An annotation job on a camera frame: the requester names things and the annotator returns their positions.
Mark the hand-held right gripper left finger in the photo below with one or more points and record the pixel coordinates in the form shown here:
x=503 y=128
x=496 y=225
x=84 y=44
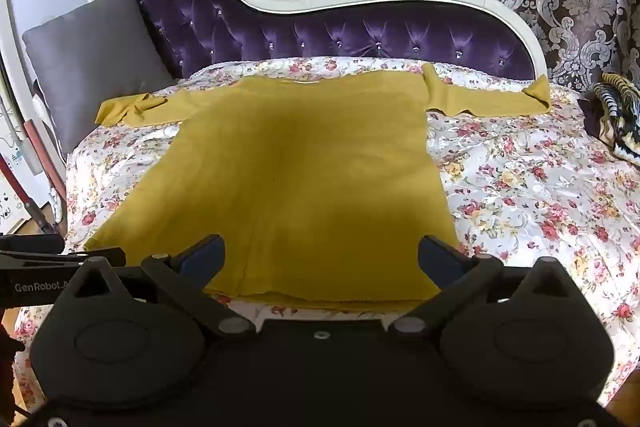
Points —
x=204 y=257

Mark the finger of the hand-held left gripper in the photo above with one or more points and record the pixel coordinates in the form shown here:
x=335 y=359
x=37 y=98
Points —
x=102 y=255

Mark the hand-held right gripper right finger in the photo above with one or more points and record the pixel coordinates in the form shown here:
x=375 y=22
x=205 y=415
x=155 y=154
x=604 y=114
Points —
x=436 y=259

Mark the mustard yellow sweater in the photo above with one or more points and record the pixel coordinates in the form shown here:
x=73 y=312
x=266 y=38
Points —
x=300 y=182

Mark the red stick vacuum cleaner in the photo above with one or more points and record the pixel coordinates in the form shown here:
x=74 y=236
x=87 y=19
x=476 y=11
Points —
x=22 y=194

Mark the white drawing board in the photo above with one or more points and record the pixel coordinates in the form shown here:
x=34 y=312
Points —
x=10 y=187

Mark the white floral blanket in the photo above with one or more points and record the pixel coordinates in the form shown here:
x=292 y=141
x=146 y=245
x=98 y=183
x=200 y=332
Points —
x=525 y=187

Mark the grey pillow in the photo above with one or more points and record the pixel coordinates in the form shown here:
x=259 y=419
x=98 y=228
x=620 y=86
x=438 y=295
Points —
x=90 y=62

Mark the dark purple cloth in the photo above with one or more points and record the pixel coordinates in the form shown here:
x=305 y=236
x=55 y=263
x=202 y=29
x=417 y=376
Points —
x=592 y=117

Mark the striped knitted cloth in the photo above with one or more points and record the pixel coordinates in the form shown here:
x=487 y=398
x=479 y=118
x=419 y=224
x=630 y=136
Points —
x=622 y=117

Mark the purple tufted sofa white frame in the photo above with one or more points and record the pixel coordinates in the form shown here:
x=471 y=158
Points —
x=350 y=32

